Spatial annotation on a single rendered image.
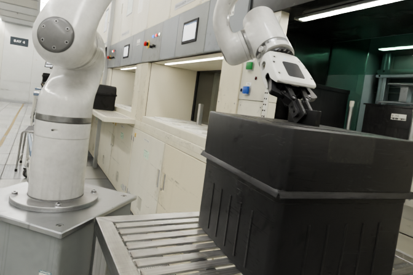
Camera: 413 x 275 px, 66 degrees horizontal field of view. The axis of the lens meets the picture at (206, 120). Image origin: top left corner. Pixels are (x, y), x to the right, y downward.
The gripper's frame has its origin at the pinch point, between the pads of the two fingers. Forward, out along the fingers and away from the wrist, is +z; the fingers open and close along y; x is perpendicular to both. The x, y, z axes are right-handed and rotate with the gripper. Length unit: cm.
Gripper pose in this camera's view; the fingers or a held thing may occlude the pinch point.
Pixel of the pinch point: (301, 112)
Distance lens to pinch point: 65.5
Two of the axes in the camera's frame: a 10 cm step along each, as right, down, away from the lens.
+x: -3.7, 6.2, 6.9
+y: 9.1, 1.0, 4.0
